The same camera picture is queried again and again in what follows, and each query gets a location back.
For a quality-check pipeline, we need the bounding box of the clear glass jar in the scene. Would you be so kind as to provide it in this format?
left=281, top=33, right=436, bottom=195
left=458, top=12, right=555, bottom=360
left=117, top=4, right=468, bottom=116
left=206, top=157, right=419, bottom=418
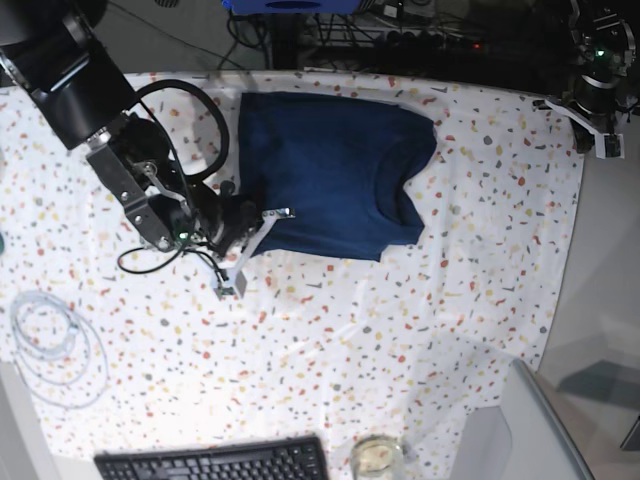
left=350, top=435, right=406, bottom=480

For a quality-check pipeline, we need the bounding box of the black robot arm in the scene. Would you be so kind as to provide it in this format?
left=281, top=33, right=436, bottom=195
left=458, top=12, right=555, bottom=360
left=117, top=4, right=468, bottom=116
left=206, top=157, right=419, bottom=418
left=1, top=1, right=267, bottom=262
left=562, top=1, right=639, bottom=159

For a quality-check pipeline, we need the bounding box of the black computer keyboard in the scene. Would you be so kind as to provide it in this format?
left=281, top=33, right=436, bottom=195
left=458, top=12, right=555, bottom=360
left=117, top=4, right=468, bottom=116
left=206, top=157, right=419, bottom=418
left=94, top=436, right=329, bottom=480

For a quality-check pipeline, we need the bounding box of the coiled white cable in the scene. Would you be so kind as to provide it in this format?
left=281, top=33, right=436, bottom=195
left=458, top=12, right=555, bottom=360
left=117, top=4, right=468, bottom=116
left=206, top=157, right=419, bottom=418
left=9, top=290, right=111, bottom=410

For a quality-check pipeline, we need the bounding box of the terrazzo patterned table cloth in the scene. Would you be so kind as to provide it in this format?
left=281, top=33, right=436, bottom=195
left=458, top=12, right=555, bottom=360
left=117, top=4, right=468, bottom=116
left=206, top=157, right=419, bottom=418
left=1, top=72, right=584, bottom=479

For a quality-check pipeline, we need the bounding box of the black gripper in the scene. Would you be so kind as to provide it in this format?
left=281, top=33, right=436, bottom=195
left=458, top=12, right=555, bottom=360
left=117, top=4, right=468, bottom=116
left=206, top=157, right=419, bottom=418
left=565, top=72, right=622, bottom=153
left=199, top=180, right=262, bottom=258

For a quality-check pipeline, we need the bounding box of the black power strip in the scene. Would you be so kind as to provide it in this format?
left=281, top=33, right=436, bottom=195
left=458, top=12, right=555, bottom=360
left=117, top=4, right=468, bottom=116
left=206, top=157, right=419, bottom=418
left=380, top=30, right=484, bottom=51

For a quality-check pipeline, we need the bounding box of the dark blue t-shirt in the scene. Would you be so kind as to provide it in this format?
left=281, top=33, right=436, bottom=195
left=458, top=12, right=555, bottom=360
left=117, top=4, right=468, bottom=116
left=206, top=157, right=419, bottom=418
left=238, top=92, right=437, bottom=261

